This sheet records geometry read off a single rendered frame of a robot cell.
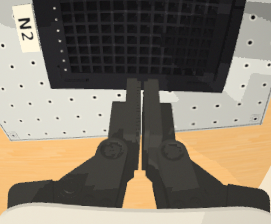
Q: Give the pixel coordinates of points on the grey perforated base plate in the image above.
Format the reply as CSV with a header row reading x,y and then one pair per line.
x,y
31,111

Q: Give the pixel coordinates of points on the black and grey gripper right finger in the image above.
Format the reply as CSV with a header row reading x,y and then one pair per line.
x,y
167,164

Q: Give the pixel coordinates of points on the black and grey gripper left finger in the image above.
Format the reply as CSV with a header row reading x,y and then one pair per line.
x,y
97,181

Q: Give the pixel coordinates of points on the cream label with n2 text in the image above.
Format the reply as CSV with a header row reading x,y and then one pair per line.
x,y
26,28

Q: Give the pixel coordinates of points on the black well plate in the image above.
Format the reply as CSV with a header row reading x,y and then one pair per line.
x,y
115,25

